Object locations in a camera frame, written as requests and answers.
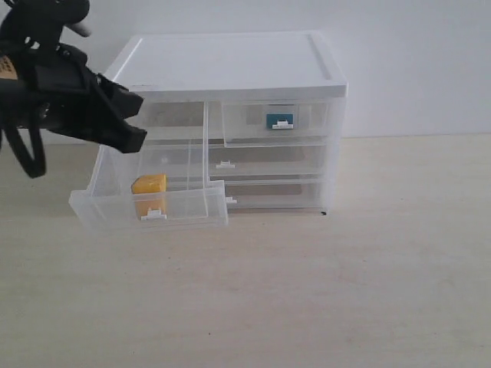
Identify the teal bottle with white cap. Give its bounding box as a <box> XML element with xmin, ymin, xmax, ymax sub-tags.
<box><xmin>264</xmin><ymin>104</ymin><xmax>298</xmax><ymax>130</ymax></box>

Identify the yellow wedge sponge block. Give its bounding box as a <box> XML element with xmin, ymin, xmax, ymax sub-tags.
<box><xmin>131</xmin><ymin>173</ymin><xmax>167</xmax><ymax>221</ymax></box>

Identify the clear middle wide drawer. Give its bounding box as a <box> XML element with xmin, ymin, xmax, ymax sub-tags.
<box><xmin>209</xmin><ymin>146</ymin><xmax>328</xmax><ymax>176</ymax></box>

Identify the white plastic drawer cabinet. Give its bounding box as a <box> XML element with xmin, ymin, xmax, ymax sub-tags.
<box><xmin>91</xmin><ymin>30</ymin><xmax>350</xmax><ymax>221</ymax></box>

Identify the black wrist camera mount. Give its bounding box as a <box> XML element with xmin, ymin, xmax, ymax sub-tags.
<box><xmin>1</xmin><ymin>0</ymin><xmax>91</xmax><ymax>47</ymax></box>

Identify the clear wide drawer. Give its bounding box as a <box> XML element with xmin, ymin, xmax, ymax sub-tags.
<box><xmin>209</xmin><ymin>146</ymin><xmax>328</xmax><ymax>176</ymax></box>
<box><xmin>225</xmin><ymin>180</ymin><xmax>328</xmax><ymax>212</ymax></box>

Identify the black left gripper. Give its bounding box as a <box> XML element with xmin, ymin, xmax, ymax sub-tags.
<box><xmin>1</xmin><ymin>42</ymin><xmax>147</xmax><ymax>153</ymax></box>

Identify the clear bottom wide drawer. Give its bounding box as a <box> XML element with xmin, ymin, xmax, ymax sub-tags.
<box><xmin>225</xmin><ymin>180</ymin><xmax>328</xmax><ymax>212</ymax></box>

